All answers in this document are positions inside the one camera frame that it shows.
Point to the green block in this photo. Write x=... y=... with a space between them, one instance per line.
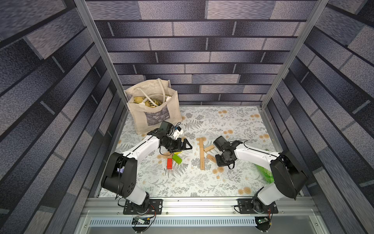
x=177 y=159

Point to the left circuit board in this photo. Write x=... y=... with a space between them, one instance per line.
x=141 y=220

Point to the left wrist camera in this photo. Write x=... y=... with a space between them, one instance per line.
x=178 y=131

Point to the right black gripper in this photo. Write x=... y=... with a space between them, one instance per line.
x=223 y=159

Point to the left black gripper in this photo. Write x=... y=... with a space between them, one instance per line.
x=178 y=146

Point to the natural wood block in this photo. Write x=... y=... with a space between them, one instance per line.
x=201 y=142
x=211 y=158
x=209 y=148
x=202 y=154
x=202 y=164

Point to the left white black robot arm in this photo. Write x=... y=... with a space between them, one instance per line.
x=121 y=169

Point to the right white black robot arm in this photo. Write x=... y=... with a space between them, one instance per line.
x=289 y=177

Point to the green chips bag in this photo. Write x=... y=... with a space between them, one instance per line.
x=267 y=174

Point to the beige canvas tote bag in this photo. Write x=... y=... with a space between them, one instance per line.
x=151 y=102

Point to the right circuit board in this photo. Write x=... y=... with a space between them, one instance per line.
x=262 y=220

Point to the aluminium front rail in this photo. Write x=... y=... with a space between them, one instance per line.
x=203 y=215

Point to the circuit board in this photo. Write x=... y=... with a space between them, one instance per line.
x=141 y=220
x=262 y=220

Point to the red block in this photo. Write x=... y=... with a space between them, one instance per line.
x=169 y=164

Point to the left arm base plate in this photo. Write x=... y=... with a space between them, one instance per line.
x=149 y=207

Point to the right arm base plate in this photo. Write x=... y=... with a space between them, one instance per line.
x=247 y=206

